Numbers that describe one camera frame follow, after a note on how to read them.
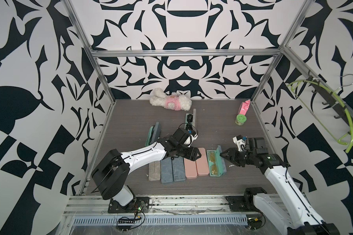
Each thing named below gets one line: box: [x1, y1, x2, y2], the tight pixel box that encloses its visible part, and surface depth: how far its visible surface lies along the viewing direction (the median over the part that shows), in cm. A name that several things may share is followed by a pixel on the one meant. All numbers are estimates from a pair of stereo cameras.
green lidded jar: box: [234, 114, 247, 126], surface depth 107 cm
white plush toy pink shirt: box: [149, 87, 193, 112], surface depth 110 cm
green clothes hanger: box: [286, 79, 353, 154], surface depth 64 cm
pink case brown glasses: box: [183, 157, 198, 180], surface depth 85 cm
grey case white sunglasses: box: [171, 156, 187, 182], surface depth 85 cm
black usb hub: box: [118, 218, 136, 224], surface depth 74 cm
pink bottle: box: [239, 99, 251, 116], surface depth 106 cm
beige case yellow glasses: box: [148, 160, 161, 181], surface depth 84 cm
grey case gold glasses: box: [206, 145, 227, 178], surface depth 87 cm
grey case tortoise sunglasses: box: [160, 157, 174, 184], surface depth 83 cm
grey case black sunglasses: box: [184, 108, 197, 131], surface depth 106 cm
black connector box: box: [247, 217, 263, 230], surface depth 73 cm
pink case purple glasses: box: [195, 147, 210, 176], surface depth 86 cm
